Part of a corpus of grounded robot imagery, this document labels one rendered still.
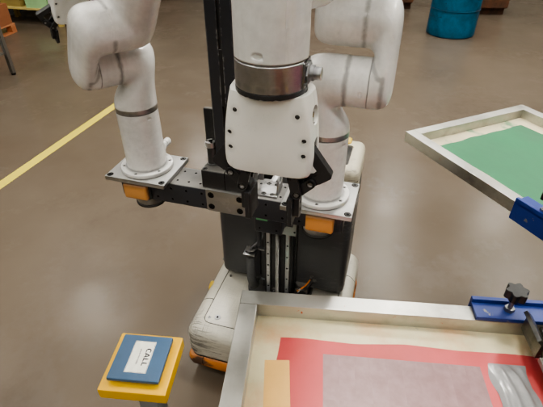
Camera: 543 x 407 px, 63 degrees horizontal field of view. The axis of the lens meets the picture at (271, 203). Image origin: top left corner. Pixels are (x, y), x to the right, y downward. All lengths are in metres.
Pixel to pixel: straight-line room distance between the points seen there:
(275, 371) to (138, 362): 0.26
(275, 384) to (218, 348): 0.99
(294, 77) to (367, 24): 0.41
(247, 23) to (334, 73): 0.43
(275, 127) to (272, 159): 0.04
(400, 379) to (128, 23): 0.82
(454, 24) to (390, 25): 6.06
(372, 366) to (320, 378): 0.11
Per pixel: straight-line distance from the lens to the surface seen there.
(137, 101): 1.02
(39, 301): 2.57
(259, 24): 0.42
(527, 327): 1.03
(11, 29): 7.69
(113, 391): 0.93
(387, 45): 0.83
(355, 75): 0.83
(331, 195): 0.96
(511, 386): 0.97
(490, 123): 1.92
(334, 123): 0.87
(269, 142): 0.47
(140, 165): 1.09
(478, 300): 1.03
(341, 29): 0.84
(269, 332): 0.95
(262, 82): 0.43
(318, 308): 0.95
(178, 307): 2.31
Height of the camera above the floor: 1.70
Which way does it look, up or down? 36 degrees down
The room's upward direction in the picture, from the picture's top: straight up
